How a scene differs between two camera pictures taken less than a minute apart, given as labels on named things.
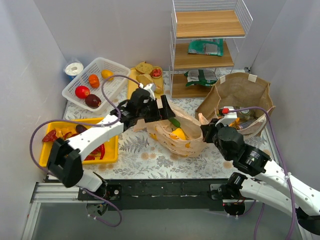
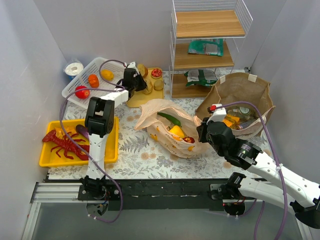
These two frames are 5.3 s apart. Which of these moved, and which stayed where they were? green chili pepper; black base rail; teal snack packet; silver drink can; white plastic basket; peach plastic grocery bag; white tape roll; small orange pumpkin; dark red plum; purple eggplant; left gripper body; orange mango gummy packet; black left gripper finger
Moved: dark red plum; peach plastic grocery bag; left gripper body; black left gripper finger
Stayed: white plastic basket; orange mango gummy packet; silver drink can; teal snack packet; black base rail; purple eggplant; white tape roll; small orange pumpkin; green chili pepper
